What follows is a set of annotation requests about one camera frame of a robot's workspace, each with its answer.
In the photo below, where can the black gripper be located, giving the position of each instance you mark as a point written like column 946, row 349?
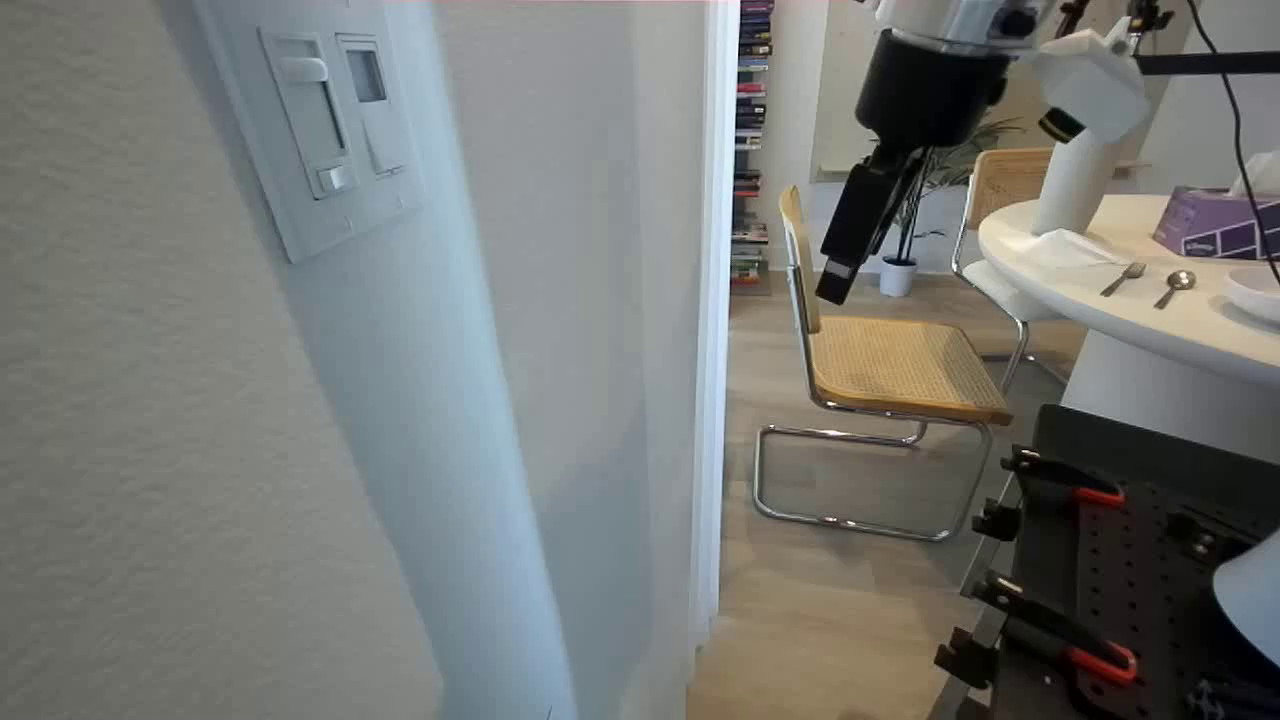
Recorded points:
column 926, row 94

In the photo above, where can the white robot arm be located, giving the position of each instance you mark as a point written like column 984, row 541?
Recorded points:
column 1086, row 146

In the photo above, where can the white rounded robot base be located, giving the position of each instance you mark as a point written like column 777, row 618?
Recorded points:
column 1257, row 603

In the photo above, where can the green potted palm plant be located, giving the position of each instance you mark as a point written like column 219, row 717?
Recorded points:
column 915, row 215

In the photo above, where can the white plant pot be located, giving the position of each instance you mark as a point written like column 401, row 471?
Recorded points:
column 896, row 279

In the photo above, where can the bookshelf with books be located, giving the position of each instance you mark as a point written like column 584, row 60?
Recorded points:
column 752, row 133

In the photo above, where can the cane seat chrome chair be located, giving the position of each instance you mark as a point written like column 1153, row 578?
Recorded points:
column 907, row 364

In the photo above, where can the white seat cane back chair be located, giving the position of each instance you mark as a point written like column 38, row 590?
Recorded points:
column 1006, row 181

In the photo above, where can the white napkin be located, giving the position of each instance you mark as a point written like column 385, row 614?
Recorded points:
column 1065, row 256

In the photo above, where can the silver fork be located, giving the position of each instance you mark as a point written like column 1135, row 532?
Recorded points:
column 1123, row 279

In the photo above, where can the silver spoon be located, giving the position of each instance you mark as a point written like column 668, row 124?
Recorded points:
column 1179, row 287

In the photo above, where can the white round table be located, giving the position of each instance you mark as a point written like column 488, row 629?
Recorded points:
column 1160, row 364

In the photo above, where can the purple tissue box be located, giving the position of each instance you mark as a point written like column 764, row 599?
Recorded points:
column 1204, row 224

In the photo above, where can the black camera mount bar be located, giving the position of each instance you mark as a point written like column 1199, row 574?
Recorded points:
column 1212, row 60

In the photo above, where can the small black bracket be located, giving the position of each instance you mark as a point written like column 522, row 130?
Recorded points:
column 1204, row 536

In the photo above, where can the white wall switch plate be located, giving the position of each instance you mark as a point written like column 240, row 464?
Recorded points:
column 301, row 202

